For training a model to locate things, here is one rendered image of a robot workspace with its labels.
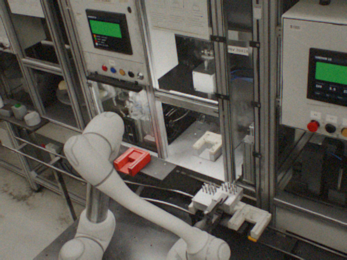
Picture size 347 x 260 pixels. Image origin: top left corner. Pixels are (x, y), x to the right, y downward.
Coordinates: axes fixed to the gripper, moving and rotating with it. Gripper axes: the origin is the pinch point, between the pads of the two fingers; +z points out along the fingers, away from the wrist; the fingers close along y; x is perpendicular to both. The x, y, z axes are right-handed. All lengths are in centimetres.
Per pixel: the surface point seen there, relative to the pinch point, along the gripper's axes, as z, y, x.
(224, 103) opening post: 19.2, 40.6, 6.9
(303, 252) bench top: 12.9, -28.4, -34.2
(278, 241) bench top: 13.8, -28.5, -21.4
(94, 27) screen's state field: 17, 68, 75
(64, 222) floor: 7, -97, 151
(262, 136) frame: 18.8, 28.3, -11.3
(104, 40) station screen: 17, 62, 70
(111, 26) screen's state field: 17, 70, 63
